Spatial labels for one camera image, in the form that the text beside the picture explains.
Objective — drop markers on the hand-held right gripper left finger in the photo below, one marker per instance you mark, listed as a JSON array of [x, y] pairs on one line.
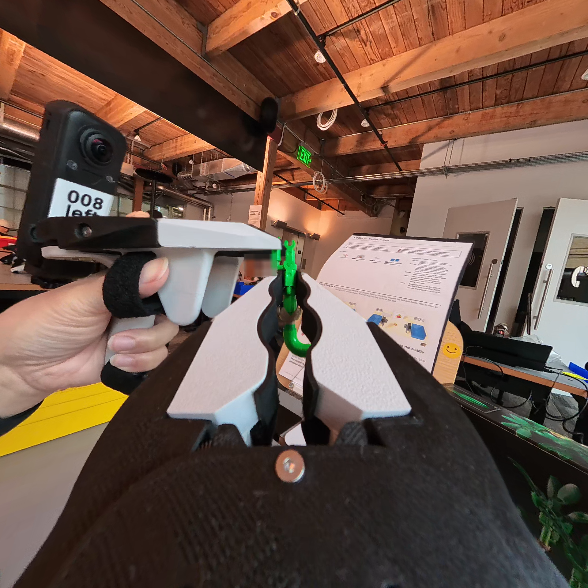
[[220, 367]]

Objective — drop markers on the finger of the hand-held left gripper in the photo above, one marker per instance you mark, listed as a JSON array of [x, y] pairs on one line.
[[225, 280], [206, 236]]

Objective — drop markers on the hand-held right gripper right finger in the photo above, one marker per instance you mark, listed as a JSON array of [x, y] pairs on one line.
[[353, 367]]

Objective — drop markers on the green lego plant piece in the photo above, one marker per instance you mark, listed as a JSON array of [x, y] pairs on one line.
[[288, 275]]

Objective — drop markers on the person's left hand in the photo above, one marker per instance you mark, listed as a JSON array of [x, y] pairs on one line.
[[55, 340]]

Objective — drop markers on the black overhead beam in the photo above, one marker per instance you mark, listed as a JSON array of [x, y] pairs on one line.
[[138, 92]]

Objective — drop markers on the printed instruction sheet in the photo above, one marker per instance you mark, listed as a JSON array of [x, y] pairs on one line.
[[413, 285]]

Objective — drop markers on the green exit sign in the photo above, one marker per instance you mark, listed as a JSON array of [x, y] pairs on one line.
[[304, 156]]

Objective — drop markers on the black case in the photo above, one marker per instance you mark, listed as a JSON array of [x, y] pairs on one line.
[[505, 347]]

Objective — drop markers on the wooden office desk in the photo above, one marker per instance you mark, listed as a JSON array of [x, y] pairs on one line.
[[514, 372]]

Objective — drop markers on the yellow plastic bin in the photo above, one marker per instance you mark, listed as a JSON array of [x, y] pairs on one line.
[[55, 413]]

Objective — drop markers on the white door with window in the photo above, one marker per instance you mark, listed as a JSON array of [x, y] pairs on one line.
[[500, 275], [551, 229]]

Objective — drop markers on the black box with plant print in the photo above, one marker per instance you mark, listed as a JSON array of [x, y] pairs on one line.
[[542, 459]]

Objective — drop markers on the wooden support post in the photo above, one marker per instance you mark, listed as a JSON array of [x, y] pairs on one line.
[[265, 193]]

